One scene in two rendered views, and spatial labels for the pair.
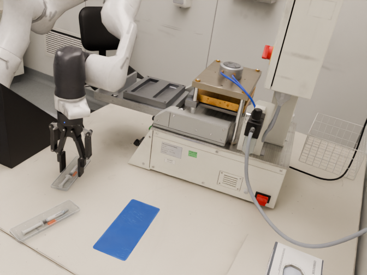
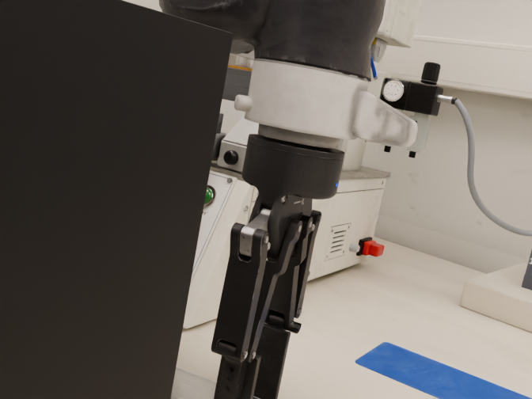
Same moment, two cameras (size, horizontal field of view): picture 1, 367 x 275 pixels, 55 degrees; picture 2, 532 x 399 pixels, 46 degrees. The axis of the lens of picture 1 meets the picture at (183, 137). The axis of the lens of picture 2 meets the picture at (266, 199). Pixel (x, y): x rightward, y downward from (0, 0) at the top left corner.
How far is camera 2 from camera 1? 1.25 m
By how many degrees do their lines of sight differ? 72
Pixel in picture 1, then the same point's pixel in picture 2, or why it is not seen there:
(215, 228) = (427, 312)
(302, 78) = (412, 13)
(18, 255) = not seen: outside the picture
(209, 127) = not seen: hidden behind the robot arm
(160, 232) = (465, 360)
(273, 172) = (377, 189)
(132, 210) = (400, 370)
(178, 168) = not seen: hidden behind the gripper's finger
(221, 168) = (333, 220)
